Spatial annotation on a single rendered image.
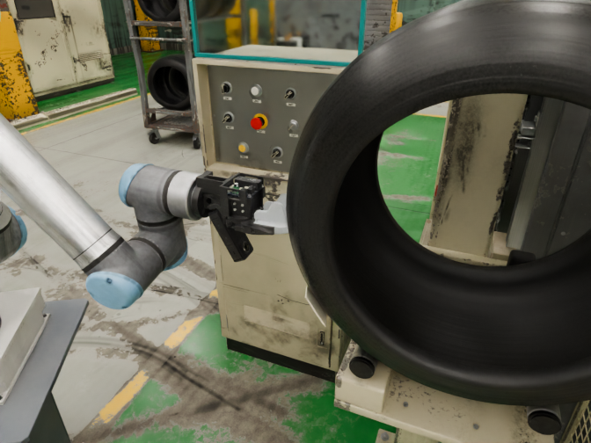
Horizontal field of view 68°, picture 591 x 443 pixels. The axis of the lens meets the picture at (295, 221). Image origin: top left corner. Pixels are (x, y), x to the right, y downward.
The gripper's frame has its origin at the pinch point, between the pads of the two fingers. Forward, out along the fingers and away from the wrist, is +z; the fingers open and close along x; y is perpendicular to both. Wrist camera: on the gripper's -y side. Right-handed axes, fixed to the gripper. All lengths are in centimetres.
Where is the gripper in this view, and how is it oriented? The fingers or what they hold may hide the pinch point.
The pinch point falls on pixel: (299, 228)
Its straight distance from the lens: 77.2
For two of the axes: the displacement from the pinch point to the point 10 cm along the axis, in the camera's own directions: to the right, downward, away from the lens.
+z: 9.3, 1.9, -3.3
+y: 0.1, -8.8, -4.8
